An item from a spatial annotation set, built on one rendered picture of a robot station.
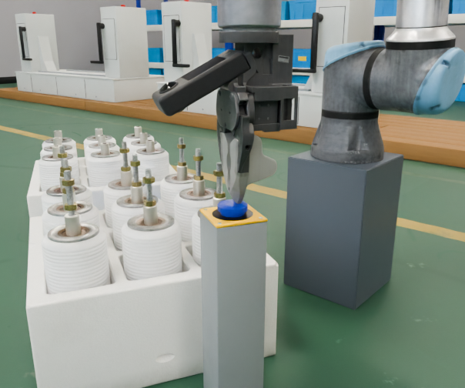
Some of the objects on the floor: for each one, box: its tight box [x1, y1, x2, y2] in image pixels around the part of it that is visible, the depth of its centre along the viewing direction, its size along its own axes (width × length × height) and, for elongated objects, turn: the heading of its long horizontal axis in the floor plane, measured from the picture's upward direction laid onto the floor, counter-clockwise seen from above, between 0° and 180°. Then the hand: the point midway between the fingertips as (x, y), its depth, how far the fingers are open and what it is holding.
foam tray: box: [26, 209, 279, 388], centre depth 93 cm, size 39×39×18 cm
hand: (232, 194), depth 62 cm, fingers closed
